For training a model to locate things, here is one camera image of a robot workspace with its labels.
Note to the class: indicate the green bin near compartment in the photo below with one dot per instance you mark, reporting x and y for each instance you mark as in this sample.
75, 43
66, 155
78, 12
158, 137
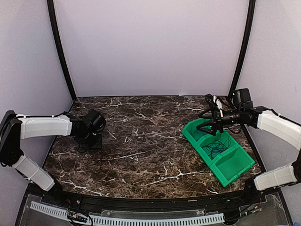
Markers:
231, 164

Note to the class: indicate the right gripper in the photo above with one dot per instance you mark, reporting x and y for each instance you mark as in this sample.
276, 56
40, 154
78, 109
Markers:
217, 122

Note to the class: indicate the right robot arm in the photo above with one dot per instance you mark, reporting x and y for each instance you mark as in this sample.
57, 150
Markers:
243, 112

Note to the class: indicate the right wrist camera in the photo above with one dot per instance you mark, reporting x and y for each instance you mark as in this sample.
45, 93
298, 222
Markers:
213, 102

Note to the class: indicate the left black frame post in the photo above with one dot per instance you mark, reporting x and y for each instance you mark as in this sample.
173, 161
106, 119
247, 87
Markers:
59, 48

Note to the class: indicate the white slotted cable duct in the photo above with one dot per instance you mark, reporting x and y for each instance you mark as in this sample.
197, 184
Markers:
122, 218

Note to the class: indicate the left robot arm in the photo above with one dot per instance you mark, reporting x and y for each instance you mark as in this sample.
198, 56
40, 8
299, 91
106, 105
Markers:
14, 128

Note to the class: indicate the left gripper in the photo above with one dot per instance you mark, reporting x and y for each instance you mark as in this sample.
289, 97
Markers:
98, 143

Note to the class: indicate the black front rail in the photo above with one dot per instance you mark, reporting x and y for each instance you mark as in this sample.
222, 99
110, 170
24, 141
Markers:
229, 202

